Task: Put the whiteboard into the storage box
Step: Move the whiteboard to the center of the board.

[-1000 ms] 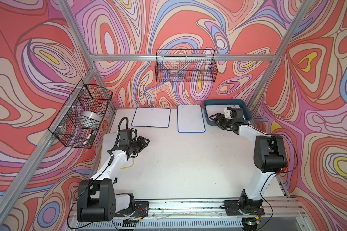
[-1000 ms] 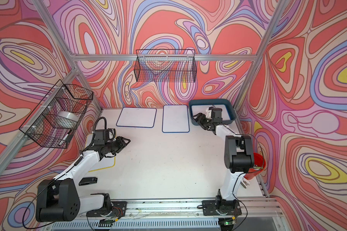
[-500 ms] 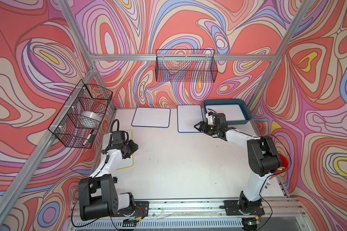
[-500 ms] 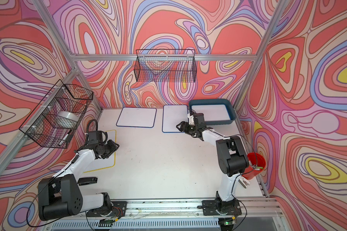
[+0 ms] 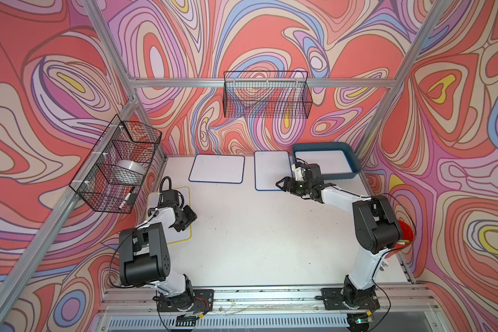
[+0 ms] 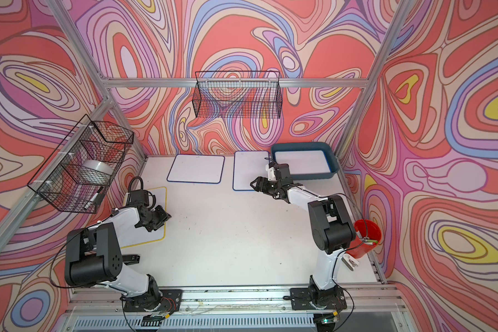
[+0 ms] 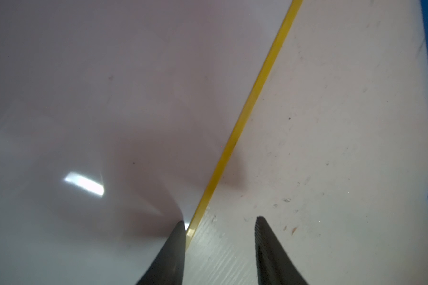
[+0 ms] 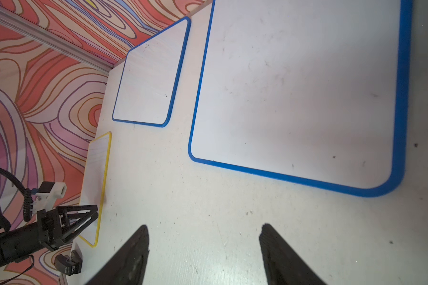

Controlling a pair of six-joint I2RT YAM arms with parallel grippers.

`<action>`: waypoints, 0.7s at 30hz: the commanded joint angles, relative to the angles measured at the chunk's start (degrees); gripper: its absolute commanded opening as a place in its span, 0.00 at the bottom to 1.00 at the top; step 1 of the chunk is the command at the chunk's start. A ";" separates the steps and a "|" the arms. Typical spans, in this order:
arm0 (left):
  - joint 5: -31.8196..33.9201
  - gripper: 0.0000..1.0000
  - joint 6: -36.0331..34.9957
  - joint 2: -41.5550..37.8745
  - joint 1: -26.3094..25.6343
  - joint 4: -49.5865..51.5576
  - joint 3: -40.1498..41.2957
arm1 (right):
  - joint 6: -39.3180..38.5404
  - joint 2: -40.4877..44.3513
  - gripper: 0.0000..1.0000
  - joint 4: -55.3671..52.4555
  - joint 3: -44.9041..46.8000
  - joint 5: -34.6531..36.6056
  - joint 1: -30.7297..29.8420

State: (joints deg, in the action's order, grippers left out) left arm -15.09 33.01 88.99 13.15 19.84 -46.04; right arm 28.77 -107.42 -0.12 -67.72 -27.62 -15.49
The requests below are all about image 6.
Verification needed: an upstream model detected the yellow-framed whiteboard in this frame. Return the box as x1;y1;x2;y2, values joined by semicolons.
115;187;167;249

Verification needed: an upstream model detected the blue-framed whiteboard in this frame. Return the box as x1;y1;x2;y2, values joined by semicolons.
232;151;270;191
275;150;331;174
167;154;225;184

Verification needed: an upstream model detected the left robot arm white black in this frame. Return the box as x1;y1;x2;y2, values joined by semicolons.
64;190;171;311

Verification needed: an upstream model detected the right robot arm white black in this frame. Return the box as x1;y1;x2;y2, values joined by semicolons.
250;177;356;312

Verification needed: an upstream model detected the teal plastic storage box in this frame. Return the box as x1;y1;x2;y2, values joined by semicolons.
271;142;340;181

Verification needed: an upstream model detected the silver tape roll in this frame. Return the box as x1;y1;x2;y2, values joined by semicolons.
79;160;113;186

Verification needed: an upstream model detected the red plastic cup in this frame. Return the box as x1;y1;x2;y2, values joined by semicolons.
345;219;382;260

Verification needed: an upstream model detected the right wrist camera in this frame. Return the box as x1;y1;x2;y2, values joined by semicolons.
266;162;291;181

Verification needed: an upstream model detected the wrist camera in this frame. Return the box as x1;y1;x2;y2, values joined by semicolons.
266;162;291;181
126;190;156;209

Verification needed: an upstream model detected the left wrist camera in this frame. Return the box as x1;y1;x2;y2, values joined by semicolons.
126;190;156;209

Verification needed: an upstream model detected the marker in wire basket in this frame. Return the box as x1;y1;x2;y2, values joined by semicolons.
84;186;105;210

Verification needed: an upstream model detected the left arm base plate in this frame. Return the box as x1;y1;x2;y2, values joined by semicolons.
120;289;183;313

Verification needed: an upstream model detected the left black wire basket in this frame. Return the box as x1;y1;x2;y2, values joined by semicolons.
27;116;134;214

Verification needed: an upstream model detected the black wire basket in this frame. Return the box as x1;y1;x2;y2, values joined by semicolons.
192;70;283;120
27;116;134;214

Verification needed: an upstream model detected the back black wire basket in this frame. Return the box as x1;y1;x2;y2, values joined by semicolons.
192;70;283;120

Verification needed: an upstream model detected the aluminium front rail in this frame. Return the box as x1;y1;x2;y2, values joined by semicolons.
65;284;409;317

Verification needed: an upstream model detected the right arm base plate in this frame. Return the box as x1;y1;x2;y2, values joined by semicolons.
284;286;348;312

